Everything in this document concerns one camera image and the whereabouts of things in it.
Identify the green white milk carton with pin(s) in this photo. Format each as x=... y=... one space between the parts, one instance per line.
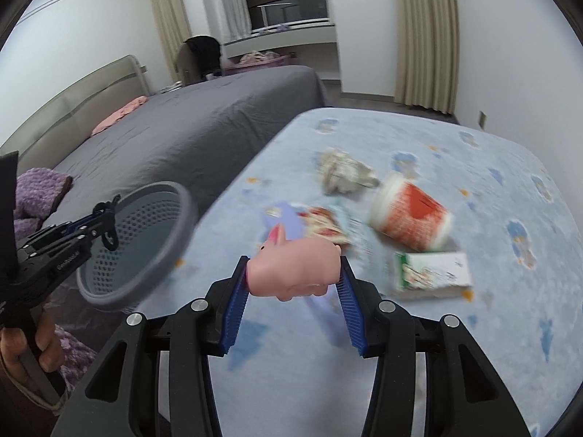
x=432 y=274

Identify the beige padded headboard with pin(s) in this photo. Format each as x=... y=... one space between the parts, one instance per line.
x=68 y=104

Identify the beige curtain right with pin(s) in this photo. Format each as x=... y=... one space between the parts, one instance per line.
x=427 y=54

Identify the purple fuzzy blanket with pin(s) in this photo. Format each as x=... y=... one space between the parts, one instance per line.
x=38 y=194

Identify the person's left hand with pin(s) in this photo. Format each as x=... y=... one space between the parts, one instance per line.
x=31 y=354

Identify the crumpled white paper ball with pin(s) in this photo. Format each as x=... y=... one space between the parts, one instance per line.
x=343 y=174

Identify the beige curtain left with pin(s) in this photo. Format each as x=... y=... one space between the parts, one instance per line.
x=173 y=29

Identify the pink clothes pile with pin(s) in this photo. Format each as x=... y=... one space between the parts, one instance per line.
x=257 y=57

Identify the red beige snack wrapper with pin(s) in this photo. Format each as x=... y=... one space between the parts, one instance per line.
x=320 y=222

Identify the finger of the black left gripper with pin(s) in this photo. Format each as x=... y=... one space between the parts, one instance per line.
x=101 y=206
x=100 y=225

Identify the beige curtain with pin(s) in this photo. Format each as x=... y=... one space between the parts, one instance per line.
x=173 y=29
x=427 y=54

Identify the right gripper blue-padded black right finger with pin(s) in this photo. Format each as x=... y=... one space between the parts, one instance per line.
x=465 y=394

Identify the wall power socket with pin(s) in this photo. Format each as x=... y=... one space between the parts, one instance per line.
x=482 y=120

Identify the light blue patterned play mat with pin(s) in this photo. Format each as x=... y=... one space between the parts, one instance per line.
x=511 y=271

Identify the pink pillow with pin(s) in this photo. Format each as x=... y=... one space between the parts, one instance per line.
x=116 y=116

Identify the chair with black garment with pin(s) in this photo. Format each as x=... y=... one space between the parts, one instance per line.
x=198 y=60

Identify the lavender cardboard box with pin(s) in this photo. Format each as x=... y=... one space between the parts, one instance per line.
x=291 y=222

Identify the red and white paper cup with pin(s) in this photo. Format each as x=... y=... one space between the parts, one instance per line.
x=408 y=215

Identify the grey bed with sheet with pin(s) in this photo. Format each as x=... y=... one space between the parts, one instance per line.
x=201 y=136

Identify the grey perforated trash bin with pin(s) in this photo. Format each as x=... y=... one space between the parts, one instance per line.
x=154 y=225

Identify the white desk shelf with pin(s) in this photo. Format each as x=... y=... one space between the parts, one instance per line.
x=313 y=44

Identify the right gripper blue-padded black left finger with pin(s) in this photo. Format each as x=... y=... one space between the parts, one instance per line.
x=118 y=395

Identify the pink pig toy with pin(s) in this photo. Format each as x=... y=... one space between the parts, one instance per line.
x=286 y=269

